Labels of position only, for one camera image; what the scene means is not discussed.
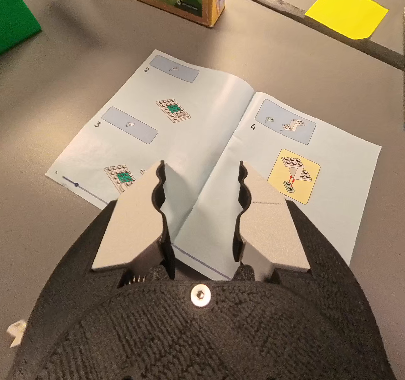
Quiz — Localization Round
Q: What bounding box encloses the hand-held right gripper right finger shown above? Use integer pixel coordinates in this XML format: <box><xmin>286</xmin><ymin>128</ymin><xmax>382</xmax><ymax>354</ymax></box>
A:
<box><xmin>232</xmin><ymin>160</ymin><xmax>311</xmax><ymax>274</ymax></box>

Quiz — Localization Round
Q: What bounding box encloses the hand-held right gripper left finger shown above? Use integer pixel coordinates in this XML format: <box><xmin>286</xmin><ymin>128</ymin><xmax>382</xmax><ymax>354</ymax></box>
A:
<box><xmin>91</xmin><ymin>160</ymin><xmax>175</xmax><ymax>274</ymax></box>

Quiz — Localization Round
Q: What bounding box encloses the white lego piece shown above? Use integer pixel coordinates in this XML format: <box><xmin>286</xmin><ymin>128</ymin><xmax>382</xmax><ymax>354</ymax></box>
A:
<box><xmin>6</xmin><ymin>319</ymin><xmax>28</xmax><ymax>348</ymax></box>

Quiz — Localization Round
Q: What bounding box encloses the yellow sticky note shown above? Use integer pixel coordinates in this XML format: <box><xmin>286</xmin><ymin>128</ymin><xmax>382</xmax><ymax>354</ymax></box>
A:
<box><xmin>304</xmin><ymin>0</ymin><xmax>389</xmax><ymax>41</ymax></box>

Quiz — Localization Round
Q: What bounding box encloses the lego instruction booklet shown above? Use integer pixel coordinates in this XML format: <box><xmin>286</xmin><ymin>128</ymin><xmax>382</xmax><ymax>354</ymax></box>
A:
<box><xmin>46</xmin><ymin>49</ymin><xmax>382</xmax><ymax>281</ymax></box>

